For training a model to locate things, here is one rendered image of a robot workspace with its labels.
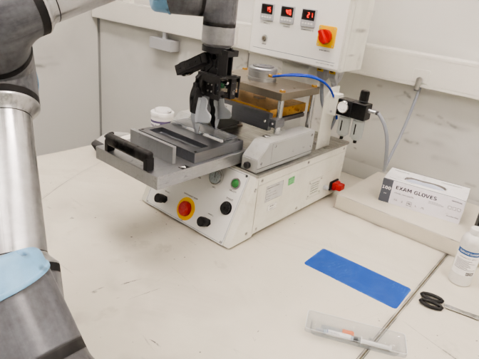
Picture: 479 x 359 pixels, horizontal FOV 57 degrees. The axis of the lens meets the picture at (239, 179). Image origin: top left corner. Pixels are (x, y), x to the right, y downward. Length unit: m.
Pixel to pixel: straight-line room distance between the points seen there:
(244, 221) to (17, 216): 0.56
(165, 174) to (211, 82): 0.25
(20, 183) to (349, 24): 0.90
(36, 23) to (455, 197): 1.10
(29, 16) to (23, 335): 0.45
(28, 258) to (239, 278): 0.54
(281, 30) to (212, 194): 0.54
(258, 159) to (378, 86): 0.68
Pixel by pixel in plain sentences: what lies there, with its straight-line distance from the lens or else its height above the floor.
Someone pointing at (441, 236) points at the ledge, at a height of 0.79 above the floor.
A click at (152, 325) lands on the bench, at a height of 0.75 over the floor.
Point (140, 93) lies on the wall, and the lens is 2.45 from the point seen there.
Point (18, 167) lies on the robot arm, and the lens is 0.77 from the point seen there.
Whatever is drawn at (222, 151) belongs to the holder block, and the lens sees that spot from 1.05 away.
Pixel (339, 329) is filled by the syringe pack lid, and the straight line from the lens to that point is 0.90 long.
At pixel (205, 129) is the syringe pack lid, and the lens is 1.12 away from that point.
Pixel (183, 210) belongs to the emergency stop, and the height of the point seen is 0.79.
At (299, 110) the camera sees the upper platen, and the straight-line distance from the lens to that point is 1.24.
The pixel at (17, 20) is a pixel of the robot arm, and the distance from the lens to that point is 0.75.
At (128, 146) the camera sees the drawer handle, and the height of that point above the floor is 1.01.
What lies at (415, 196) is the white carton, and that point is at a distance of 1.38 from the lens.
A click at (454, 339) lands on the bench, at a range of 1.02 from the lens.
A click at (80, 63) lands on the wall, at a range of 2.65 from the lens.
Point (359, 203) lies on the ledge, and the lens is 1.36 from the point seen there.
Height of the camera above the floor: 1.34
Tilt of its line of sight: 23 degrees down
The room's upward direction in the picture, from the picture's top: 6 degrees clockwise
